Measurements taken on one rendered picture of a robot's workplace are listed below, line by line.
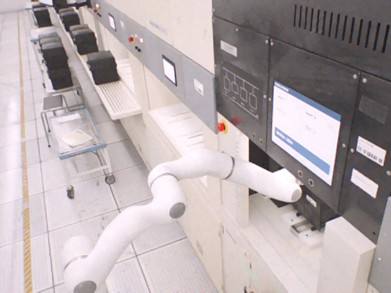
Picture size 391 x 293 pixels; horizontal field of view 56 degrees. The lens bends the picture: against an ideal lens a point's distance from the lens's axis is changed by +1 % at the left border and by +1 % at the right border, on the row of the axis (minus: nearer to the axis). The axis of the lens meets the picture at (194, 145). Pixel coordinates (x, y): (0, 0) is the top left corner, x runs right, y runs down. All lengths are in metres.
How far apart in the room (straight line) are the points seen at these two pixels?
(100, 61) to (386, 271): 3.22
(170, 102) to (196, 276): 1.36
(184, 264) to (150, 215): 1.61
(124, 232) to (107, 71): 2.71
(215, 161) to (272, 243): 0.62
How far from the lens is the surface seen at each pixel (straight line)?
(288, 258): 1.66
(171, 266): 2.79
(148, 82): 2.90
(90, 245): 1.38
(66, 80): 4.92
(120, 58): 4.38
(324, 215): 1.62
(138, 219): 1.24
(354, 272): 1.04
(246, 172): 1.30
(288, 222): 1.77
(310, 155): 1.09
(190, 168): 1.20
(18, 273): 3.14
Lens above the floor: 2.10
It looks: 31 degrees down
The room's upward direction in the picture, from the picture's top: 5 degrees counter-clockwise
